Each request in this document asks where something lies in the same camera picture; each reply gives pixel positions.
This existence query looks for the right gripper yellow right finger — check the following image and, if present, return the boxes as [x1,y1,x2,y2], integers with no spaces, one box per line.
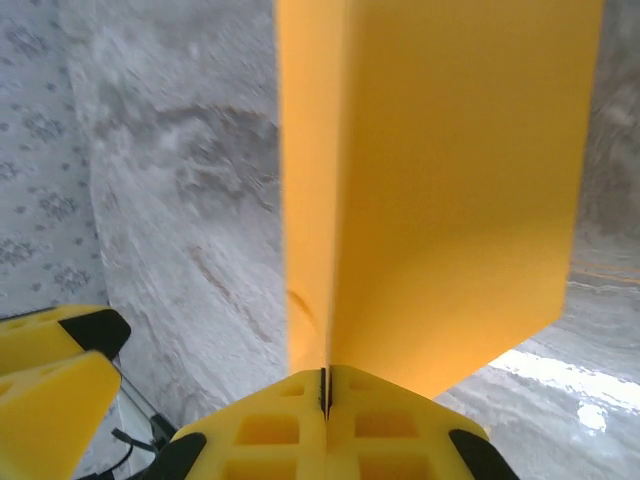
[325,364,521,480]

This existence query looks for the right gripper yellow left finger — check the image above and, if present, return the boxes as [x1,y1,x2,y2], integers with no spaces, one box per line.
[149,367,330,480]

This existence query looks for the orange paper sheet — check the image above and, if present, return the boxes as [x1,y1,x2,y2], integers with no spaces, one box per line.
[274,0,607,401]

